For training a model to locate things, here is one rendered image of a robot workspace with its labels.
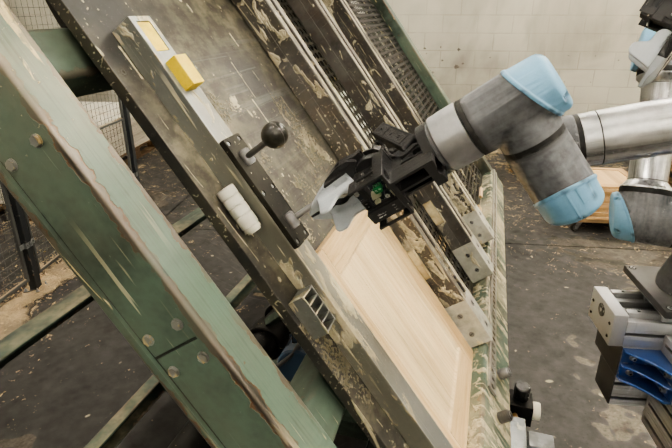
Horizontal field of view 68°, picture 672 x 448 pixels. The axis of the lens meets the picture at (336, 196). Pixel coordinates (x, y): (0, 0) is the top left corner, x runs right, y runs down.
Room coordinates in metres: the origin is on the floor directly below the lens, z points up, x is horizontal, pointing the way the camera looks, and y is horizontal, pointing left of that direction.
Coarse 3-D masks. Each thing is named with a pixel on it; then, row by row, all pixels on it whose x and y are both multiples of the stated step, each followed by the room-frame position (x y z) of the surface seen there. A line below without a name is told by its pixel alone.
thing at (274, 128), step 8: (264, 128) 0.65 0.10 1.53; (272, 128) 0.65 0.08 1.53; (280, 128) 0.65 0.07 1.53; (264, 136) 0.65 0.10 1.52; (272, 136) 0.64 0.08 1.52; (280, 136) 0.65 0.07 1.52; (288, 136) 0.66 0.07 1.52; (264, 144) 0.68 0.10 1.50; (272, 144) 0.65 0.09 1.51; (280, 144) 0.65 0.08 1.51; (240, 152) 0.72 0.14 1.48; (248, 152) 0.72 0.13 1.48; (256, 152) 0.70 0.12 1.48; (248, 160) 0.72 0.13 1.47
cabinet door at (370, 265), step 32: (352, 224) 0.93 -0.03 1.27; (320, 256) 0.76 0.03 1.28; (352, 256) 0.85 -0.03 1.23; (384, 256) 0.96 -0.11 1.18; (352, 288) 0.78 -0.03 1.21; (384, 288) 0.87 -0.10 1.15; (416, 288) 0.98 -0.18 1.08; (384, 320) 0.79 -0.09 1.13; (416, 320) 0.89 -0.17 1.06; (448, 320) 1.00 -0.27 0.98; (416, 352) 0.80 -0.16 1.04; (448, 352) 0.91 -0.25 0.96; (416, 384) 0.73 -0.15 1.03; (448, 384) 0.82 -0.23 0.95; (448, 416) 0.74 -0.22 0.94
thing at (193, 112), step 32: (128, 32) 0.76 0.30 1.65; (160, 32) 0.80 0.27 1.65; (160, 64) 0.74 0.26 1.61; (160, 96) 0.74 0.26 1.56; (192, 96) 0.75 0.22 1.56; (192, 128) 0.73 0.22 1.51; (224, 128) 0.76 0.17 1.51; (224, 160) 0.72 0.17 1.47; (288, 256) 0.69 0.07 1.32; (320, 288) 0.67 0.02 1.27; (352, 320) 0.68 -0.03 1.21; (352, 352) 0.66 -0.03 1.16; (384, 352) 0.68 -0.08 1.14; (384, 384) 0.64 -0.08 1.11; (416, 416) 0.63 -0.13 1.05
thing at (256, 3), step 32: (256, 0) 1.17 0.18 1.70; (256, 32) 1.17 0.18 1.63; (288, 32) 1.15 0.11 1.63; (288, 64) 1.15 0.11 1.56; (320, 96) 1.13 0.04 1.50; (320, 128) 1.13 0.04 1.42; (352, 128) 1.11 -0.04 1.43; (416, 224) 1.07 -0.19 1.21; (448, 288) 1.03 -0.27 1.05; (480, 320) 1.02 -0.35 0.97
